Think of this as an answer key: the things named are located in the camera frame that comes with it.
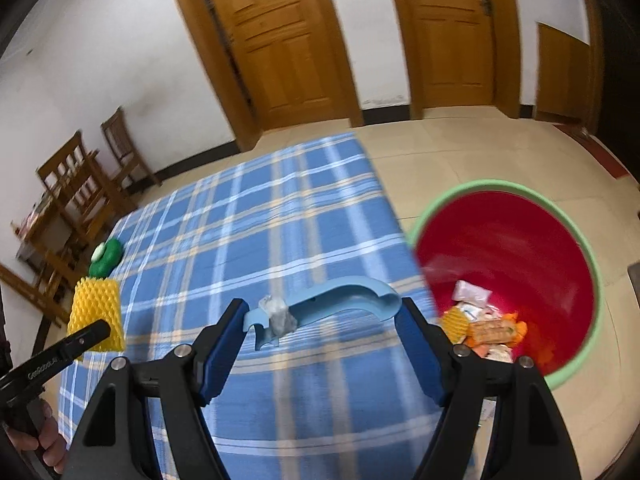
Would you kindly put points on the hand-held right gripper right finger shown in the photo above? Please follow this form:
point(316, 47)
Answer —
point(422, 355)

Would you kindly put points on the person's left hand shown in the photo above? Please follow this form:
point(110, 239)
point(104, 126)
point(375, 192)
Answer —
point(50, 440)

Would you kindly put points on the white plastic packet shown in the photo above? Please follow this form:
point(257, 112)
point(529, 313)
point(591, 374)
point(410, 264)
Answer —
point(471, 292)

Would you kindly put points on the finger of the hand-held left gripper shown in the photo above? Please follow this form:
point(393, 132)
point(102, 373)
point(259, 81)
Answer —
point(87, 335)

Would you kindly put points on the wooden chairs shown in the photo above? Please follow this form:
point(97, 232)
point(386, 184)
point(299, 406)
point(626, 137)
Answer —
point(35, 260)

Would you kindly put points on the red doormat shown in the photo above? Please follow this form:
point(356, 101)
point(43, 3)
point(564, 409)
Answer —
point(600, 152)

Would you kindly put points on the wooden door with metal latch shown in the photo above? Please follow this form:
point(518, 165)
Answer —
point(450, 35)

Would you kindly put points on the clear crumpled wrapper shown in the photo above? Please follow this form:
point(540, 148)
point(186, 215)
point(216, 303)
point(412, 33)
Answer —
point(277, 317)

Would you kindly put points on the wooden panel door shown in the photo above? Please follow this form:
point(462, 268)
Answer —
point(272, 40)

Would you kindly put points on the blue plaid tablecloth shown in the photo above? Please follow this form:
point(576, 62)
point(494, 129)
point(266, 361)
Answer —
point(280, 220)

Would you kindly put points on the red bucket with green rim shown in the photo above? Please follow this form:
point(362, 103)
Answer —
point(505, 250)

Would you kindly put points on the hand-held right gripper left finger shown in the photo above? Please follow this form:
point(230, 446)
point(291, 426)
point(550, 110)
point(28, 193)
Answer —
point(222, 355)

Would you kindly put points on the wooden wall cabinet panel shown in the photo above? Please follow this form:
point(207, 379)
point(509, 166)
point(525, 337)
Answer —
point(562, 75)

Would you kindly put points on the orange cardboard box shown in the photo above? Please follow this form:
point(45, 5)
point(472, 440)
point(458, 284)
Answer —
point(492, 332)

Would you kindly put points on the black entrance door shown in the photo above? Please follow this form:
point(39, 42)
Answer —
point(617, 60)

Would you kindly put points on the yellow foam fruit net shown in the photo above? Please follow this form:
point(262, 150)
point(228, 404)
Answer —
point(455, 325)
point(97, 310)

